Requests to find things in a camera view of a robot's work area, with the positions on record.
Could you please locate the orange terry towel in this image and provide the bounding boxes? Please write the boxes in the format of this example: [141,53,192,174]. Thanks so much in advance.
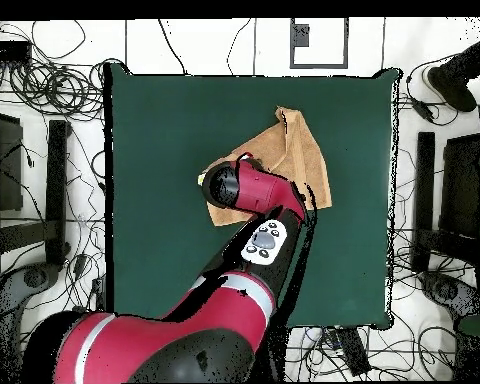
[197,105,333,228]

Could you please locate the dark green table cloth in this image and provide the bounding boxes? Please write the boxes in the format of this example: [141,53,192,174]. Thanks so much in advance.
[103,63,403,332]

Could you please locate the narrow black power strip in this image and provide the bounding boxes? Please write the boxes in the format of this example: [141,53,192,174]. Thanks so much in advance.
[90,274,110,312]

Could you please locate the person's dark shoe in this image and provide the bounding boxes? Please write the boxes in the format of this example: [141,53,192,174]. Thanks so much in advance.
[422,63,478,113]

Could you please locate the wide black power strip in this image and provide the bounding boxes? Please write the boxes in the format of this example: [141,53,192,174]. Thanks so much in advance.
[335,327,372,377]

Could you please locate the person's leg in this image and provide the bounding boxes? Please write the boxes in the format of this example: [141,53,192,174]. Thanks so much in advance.
[443,33,480,83]

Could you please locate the black rectangular box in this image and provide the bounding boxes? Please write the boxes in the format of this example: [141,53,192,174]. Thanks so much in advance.
[0,39,33,62]

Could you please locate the black floor cable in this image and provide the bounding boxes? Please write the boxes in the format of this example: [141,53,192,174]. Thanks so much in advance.
[157,18,190,76]
[226,18,252,76]

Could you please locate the grey square frame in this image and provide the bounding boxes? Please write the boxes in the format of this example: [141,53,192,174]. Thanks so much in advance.
[289,17,350,70]

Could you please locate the black power adapter with cable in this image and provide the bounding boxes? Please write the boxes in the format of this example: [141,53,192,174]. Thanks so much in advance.
[403,55,461,126]

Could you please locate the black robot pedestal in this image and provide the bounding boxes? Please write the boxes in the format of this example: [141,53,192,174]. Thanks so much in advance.
[263,325,289,383]

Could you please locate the coiled black cable bundle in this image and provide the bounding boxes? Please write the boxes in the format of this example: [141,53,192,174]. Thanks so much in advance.
[7,57,107,121]

